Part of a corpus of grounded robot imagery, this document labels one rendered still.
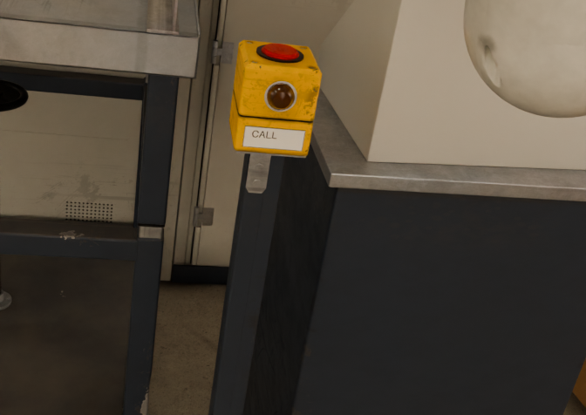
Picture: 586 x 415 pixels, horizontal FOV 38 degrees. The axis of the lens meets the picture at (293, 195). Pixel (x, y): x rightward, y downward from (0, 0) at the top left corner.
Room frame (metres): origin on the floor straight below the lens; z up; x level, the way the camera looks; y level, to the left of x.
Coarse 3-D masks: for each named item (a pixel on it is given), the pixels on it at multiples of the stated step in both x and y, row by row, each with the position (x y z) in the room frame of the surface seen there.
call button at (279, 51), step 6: (264, 48) 0.84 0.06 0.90; (270, 48) 0.84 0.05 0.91; (276, 48) 0.84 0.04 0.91; (282, 48) 0.84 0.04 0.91; (288, 48) 0.85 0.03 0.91; (294, 48) 0.85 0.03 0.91; (270, 54) 0.83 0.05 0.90; (276, 54) 0.82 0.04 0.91; (282, 54) 0.82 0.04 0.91; (288, 54) 0.83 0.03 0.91; (294, 54) 0.83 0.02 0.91
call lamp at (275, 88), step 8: (280, 80) 0.80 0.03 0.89; (272, 88) 0.79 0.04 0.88; (280, 88) 0.79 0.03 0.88; (288, 88) 0.80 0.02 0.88; (264, 96) 0.80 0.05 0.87; (272, 96) 0.79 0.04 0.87; (280, 96) 0.79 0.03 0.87; (288, 96) 0.79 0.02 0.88; (296, 96) 0.80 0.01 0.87; (272, 104) 0.79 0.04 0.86; (280, 104) 0.79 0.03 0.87; (288, 104) 0.79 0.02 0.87
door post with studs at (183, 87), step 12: (180, 84) 1.68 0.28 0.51; (180, 96) 1.68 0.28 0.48; (180, 108) 1.68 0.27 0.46; (180, 120) 1.68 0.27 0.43; (180, 132) 1.68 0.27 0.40; (180, 144) 1.68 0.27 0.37; (180, 156) 1.68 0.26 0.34; (180, 168) 1.68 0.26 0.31; (168, 192) 1.68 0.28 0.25; (168, 204) 1.68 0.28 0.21; (168, 216) 1.68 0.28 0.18; (168, 228) 1.68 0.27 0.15; (168, 240) 1.68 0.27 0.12; (168, 252) 1.68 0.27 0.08; (168, 264) 1.68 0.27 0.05; (168, 276) 1.68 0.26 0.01
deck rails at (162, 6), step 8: (152, 0) 1.12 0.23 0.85; (160, 0) 1.12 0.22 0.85; (168, 0) 1.13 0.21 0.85; (176, 0) 1.00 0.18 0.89; (152, 8) 1.08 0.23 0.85; (160, 8) 1.09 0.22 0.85; (168, 8) 1.10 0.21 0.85; (176, 8) 1.00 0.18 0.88; (152, 16) 1.05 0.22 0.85; (160, 16) 1.06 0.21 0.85; (168, 16) 1.06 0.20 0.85; (176, 16) 1.07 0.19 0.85; (152, 24) 1.01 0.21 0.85; (160, 24) 1.02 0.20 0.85; (168, 24) 1.03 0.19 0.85; (176, 24) 1.03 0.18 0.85; (160, 32) 1.00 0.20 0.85; (168, 32) 1.00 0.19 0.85; (176, 32) 1.00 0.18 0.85
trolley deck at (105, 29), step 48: (0, 0) 1.02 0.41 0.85; (48, 0) 1.05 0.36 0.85; (96, 0) 1.09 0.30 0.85; (144, 0) 1.12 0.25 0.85; (192, 0) 1.16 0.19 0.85; (0, 48) 0.96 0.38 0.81; (48, 48) 0.97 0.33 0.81; (96, 48) 0.98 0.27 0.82; (144, 48) 1.00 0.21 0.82; (192, 48) 1.01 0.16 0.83
